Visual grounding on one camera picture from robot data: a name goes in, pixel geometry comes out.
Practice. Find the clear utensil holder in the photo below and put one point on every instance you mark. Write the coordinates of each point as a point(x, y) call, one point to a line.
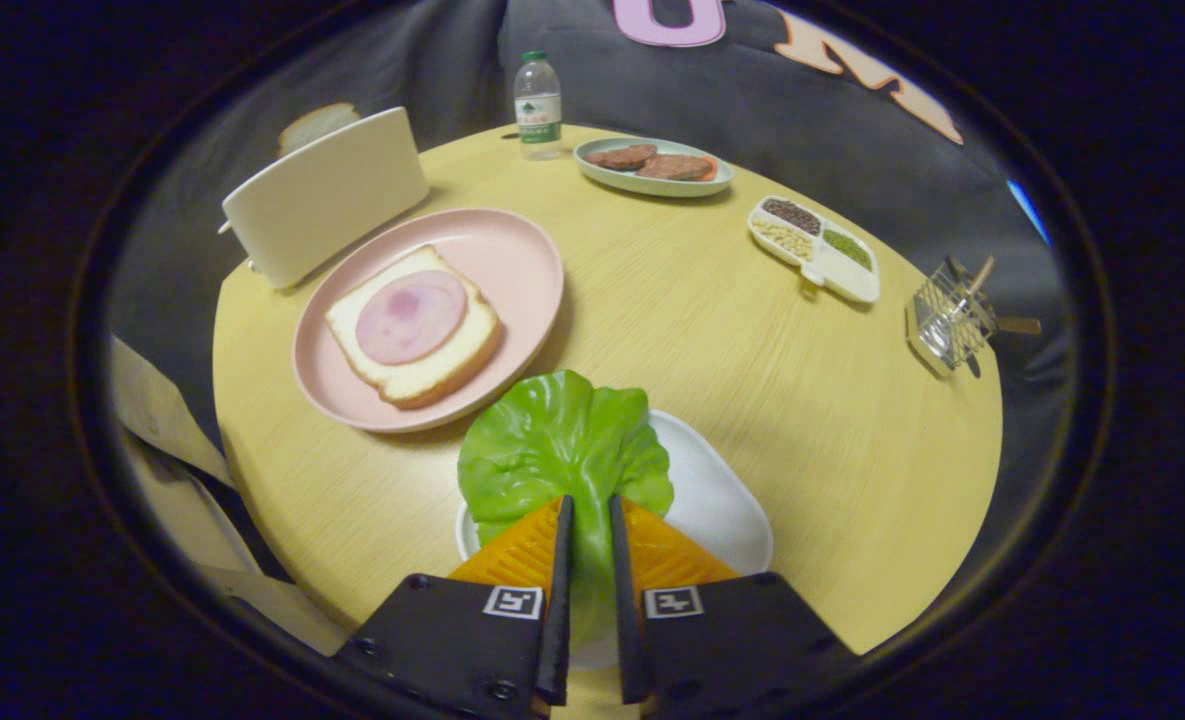
point(947, 320)

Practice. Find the pink round plate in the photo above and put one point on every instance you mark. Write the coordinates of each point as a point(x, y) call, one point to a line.
point(512, 270)

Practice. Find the beige paper bag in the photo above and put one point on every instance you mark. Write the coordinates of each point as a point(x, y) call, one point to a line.
point(152, 410)

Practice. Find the plain white bread slice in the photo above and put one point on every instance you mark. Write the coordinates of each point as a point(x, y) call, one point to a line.
point(314, 122)

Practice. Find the pink ham slice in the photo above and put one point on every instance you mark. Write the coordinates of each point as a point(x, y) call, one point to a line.
point(410, 318)

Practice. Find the clear plastic water bottle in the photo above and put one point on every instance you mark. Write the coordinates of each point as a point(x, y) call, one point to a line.
point(538, 110)

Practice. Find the white plate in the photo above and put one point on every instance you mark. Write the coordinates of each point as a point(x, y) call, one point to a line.
point(712, 500)

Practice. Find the thin wooden stick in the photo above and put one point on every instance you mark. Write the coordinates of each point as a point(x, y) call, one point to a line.
point(982, 272)

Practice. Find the thick crusted bread slice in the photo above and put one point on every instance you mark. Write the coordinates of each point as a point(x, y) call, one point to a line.
point(432, 375)

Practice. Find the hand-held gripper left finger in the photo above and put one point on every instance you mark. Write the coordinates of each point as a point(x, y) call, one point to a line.
point(560, 600)

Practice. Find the pale green oval plate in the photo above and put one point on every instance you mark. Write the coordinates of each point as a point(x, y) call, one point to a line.
point(652, 186)

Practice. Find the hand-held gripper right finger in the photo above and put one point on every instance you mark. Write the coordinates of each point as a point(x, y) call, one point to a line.
point(624, 600)

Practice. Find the orange carrot slice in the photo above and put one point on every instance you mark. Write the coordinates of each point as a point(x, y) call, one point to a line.
point(711, 168)

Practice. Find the white toaster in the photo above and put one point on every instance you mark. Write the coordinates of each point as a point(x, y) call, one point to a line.
point(322, 200)

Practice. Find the white divided grain dish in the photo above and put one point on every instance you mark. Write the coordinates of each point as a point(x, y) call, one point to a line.
point(837, 275)

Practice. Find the brown meat patty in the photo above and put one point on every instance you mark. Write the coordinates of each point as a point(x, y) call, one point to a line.
point(620, 157)
point(674, 167)

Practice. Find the green lettuce leaf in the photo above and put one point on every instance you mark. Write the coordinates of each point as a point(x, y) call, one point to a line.
point(562, 440)

